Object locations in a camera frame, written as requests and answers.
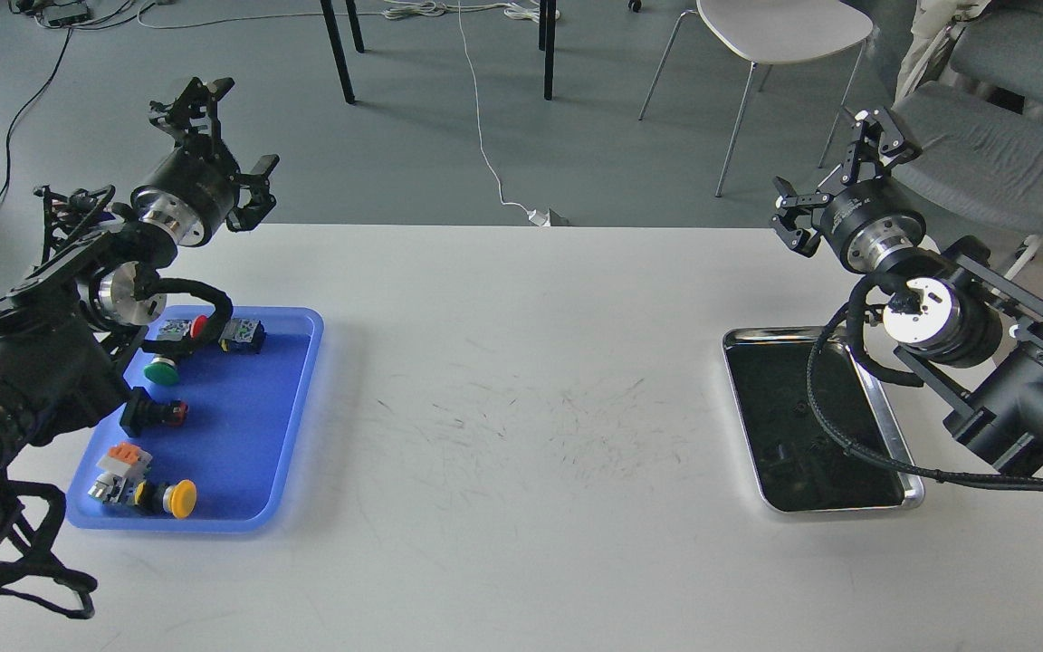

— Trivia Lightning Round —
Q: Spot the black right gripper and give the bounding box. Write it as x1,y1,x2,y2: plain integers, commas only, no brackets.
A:
770,107,926,273

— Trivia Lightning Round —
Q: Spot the black selector switch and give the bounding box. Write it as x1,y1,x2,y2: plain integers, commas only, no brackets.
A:
119,387,189,438

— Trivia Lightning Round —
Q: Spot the black power strip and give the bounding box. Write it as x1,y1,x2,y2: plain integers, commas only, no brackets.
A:
8,0,92,29

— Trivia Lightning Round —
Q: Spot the grey cushioned chair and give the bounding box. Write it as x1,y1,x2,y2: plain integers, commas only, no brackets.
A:
887,81,1043,280
895,1,1043,106

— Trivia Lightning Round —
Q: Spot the orange white contact block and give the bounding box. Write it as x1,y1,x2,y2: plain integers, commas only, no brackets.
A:
98,442,154,480

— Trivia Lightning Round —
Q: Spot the black floor cable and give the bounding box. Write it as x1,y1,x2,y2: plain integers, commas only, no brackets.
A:
0,27,75,354

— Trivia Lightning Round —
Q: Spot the grey black contact block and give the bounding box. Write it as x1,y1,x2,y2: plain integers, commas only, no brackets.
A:
216,318,266,354

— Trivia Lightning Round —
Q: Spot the green push button switch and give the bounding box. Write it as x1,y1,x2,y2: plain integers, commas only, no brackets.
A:
142,355,179,387

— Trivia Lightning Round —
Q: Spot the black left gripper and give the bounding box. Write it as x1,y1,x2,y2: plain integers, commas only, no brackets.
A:
131,77,278,247

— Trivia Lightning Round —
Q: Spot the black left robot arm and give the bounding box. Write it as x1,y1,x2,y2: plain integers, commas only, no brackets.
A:
0,78,278,619

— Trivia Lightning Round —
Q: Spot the silver metal tray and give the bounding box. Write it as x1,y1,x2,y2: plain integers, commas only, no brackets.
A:
722,327,924,514

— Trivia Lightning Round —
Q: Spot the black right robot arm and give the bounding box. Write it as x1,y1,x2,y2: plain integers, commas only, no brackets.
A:
770,108,1043,492

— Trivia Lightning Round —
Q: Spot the black table leg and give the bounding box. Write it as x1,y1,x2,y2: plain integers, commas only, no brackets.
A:
320,0,356,106
539,0,558,101
344,0,366,53

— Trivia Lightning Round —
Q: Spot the blue plastic tray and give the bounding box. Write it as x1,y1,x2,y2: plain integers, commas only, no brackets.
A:
67,306,324,533

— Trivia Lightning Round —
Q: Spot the white floor cable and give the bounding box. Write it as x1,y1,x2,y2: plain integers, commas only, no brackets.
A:
136,0,569,227

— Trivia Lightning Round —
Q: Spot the yellow push button switch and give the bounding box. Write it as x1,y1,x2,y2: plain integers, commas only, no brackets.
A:
88,477,198,520

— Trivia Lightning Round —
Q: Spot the white chair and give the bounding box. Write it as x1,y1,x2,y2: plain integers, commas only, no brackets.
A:
638,1,875,197

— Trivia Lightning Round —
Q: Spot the red push button switch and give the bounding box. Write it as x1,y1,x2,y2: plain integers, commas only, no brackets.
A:
156,314,229,346

